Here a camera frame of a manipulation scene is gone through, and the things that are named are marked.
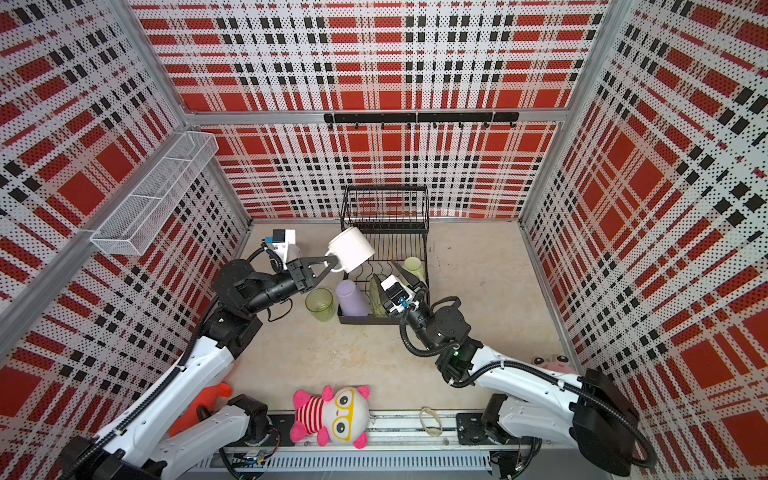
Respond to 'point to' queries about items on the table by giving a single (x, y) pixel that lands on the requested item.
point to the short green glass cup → (320, 302)
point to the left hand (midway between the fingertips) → (338, 266)
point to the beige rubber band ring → (430, 431)
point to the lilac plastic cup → (353, 303)
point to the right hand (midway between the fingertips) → (386, 268)
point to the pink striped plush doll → (341, 414)
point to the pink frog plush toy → (559, 363)
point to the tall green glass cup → (377, 304)
